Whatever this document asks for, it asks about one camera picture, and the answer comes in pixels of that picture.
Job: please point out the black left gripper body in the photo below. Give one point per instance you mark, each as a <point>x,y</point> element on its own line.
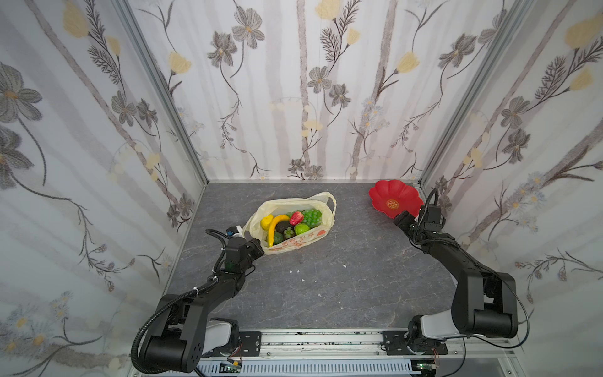
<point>254,247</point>

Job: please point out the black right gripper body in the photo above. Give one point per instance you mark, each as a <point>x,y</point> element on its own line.
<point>405,221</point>

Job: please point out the pale yellow printed plastic bag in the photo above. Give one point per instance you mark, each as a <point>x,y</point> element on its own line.
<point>325,202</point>

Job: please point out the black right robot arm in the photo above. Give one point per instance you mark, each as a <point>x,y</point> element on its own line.
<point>485,302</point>

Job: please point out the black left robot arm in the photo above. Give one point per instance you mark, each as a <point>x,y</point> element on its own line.
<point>180,331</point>

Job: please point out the yellow fake lemon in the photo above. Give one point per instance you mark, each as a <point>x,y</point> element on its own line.
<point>266,222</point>

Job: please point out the green fake lime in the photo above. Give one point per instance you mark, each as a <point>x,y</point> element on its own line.
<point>278,238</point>

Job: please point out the yellow fake banana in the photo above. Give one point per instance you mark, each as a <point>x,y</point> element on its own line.
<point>271,230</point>

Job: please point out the dark fake avocado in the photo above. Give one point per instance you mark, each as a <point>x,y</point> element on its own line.
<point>283,226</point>

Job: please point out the red fake strawberry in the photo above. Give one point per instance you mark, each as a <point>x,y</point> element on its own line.
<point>296,218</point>

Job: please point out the bright green bumpy fake fruit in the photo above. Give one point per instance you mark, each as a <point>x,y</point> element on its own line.
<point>301,228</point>

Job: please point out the green fake grape bunch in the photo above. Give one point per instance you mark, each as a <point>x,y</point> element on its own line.
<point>312,218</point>

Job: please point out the red flower-shaped plastic plate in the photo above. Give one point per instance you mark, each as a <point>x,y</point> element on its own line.
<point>394,197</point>

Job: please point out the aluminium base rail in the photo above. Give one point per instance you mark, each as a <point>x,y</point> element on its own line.
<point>356,352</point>

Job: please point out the aluminium frame post right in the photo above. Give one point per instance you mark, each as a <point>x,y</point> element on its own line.
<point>508,28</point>

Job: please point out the aluminium frame post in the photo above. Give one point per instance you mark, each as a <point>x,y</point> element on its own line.
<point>159,84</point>
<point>508,28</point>

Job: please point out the aluminium frame post left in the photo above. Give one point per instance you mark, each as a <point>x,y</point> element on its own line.
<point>159,84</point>

